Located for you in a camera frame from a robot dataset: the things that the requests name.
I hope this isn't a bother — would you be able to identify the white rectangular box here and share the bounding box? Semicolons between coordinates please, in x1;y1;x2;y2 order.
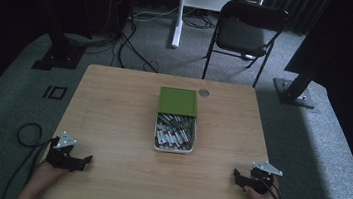
151;110;200;157

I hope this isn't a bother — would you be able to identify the pile of small silver tubes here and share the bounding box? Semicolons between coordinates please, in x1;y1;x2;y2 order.
154;113;197;153

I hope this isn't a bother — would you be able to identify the black folding chair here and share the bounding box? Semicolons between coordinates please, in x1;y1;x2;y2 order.
201;0;292;91

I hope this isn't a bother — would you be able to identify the grey round table grommet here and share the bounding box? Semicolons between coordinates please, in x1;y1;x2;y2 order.
197;88;211;99

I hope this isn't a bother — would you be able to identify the white floor cable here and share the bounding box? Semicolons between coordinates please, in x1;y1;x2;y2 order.
132;1;180;27

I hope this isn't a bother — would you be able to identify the dark computer tower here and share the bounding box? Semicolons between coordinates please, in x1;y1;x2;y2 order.
99;0;133;39

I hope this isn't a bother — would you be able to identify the green box lid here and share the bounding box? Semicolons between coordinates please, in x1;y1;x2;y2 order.
157;86;202;119

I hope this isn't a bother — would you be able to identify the person's left hand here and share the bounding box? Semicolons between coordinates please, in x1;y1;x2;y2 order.
31;161;69;191

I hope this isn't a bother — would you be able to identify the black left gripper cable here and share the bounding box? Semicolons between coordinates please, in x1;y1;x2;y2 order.
1;120;59;199

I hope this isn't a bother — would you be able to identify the black stand with bolted base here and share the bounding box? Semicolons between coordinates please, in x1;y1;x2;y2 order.
270;0;335;111

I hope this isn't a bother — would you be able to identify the white desk frame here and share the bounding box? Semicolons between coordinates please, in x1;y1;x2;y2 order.
169;0;268;59

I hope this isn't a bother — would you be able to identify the black floor tape strip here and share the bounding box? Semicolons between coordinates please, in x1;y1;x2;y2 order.
42;84;53;100

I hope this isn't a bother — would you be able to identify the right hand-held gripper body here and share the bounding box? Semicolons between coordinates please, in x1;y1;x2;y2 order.
246;158;285;197

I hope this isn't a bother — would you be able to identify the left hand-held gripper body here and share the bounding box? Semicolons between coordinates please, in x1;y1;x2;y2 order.
44;128;79;172

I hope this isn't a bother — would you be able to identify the black stand with flat base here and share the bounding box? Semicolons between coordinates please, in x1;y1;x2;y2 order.
16;0;92;76

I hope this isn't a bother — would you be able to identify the black floor tape square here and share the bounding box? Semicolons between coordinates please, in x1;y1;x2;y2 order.
49;84;69;102

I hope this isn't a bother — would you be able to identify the long black floor cable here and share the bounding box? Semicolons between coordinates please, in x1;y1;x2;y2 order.
115;19;165;74

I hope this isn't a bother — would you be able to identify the bundle of black floor cables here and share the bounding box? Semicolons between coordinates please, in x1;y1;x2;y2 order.
62;27;121;58

